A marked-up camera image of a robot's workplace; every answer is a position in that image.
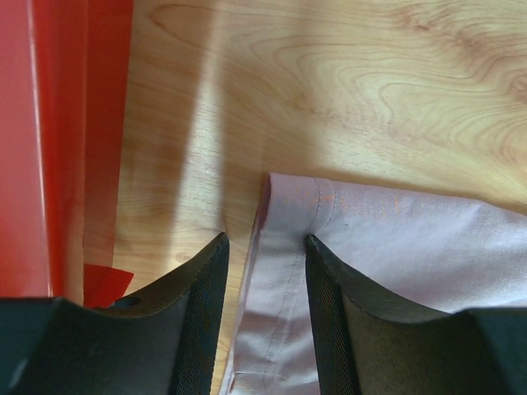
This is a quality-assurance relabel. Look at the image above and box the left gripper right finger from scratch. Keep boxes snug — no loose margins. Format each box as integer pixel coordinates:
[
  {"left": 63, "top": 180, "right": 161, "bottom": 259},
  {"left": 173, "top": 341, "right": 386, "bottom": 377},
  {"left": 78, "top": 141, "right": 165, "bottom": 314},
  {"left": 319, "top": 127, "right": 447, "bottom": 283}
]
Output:
[{"left": 305, "top": 235, "right": 526, "bottom": 394}]

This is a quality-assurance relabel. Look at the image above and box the pink printed t shirt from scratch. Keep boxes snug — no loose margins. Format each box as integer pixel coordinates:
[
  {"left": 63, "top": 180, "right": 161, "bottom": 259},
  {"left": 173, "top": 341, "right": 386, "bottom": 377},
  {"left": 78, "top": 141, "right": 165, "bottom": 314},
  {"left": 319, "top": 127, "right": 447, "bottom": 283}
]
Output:
[{"left": 220, "top": 173, "right": 526, "bottom": 394}]

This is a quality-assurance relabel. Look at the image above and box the red plastic bin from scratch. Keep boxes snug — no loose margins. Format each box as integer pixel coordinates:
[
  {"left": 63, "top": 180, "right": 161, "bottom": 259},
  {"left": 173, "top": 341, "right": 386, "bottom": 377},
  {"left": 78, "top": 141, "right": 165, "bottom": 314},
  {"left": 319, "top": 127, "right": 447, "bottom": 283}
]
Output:
[{"left": 1, "top": 1, "right": 133, "bottom": 308}]

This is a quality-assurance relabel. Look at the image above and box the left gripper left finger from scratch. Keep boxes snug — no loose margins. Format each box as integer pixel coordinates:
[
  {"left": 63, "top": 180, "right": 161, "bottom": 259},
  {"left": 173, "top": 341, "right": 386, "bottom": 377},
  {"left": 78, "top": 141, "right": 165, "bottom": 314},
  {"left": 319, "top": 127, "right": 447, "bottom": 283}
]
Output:
[{"left": 1, "top": 234, "right": 230, "bottom": 394}]

